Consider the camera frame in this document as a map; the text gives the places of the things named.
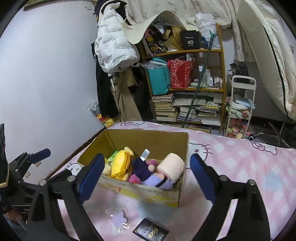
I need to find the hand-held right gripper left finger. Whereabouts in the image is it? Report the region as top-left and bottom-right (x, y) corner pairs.
(25, 153), (105, 241)

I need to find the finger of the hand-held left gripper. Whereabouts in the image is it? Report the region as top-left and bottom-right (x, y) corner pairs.
(8, 148), (52, 179)

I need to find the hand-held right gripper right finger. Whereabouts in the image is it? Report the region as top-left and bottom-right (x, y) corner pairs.
(190, 153), (271, 241)

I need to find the green tissue pack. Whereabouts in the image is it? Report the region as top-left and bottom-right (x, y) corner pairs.
(107, 150), (119, 163)

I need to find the yellow plush toy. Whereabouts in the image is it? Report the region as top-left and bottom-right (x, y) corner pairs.
(102, 146), (135, 181)

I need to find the pink swirl roll plush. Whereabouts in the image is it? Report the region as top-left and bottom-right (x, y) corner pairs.
(156, 152), (185, 181)

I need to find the pink and purple plush doll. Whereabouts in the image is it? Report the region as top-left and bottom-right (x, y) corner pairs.
(128, 159), (176, 190)

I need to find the cardboard box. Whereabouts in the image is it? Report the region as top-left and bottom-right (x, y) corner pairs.
(77, 129), (189, 208)

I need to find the pink cat print bedsheet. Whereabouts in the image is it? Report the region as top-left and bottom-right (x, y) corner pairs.
(47, 120), (296, 241)

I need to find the clear plastic packet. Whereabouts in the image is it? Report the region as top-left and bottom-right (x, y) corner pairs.
(110, 209), (131, 232)

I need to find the clear bag with yellow contents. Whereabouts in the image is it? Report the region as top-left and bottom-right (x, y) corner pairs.
(87, 98), (116, 129)

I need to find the pile of papers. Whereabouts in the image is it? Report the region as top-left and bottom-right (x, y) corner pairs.
(172, 93), (222, 127)

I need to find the black card packet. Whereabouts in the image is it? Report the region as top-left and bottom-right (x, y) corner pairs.
(132, 217), (170, 241)

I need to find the stack of books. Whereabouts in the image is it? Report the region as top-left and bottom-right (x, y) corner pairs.
(151, 94), (179, 123)

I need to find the beige coat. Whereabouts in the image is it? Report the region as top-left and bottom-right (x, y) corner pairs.
(110, 68), (144, 122)

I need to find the blue cloth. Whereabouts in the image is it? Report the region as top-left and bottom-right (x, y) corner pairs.
(233, 94), (256, 109)

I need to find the green pole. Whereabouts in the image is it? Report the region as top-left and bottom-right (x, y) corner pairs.
(181, 30), (219, 129)

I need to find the group of small bottles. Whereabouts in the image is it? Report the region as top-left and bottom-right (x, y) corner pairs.
(198, 65), (223, 88)

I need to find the white trolley cart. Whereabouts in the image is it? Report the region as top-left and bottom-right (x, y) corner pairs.
(224, 75), (257, 139)

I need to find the red bag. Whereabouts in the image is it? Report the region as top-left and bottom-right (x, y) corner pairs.
(167, 59), (195, 90)

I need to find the teal bag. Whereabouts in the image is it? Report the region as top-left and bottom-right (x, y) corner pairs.
(142, 58), (171, 96)

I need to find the dark patterned bag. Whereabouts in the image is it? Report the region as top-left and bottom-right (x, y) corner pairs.
(228, 62), (249, 77)

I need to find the white puffer jacket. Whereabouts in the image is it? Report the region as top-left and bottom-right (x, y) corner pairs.
(94, 2), (139, 75)

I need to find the wooden shelf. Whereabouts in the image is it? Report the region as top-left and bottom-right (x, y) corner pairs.
(139, 23), (228, 135)

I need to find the black box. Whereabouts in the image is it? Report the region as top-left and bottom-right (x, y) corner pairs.
(180, 30), (203, 50)

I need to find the yellow and black bag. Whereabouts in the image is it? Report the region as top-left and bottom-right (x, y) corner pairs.
(143, 24), (183, 55)

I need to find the white plastic bag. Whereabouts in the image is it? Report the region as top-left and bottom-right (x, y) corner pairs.
(195, 13), (221, 49)

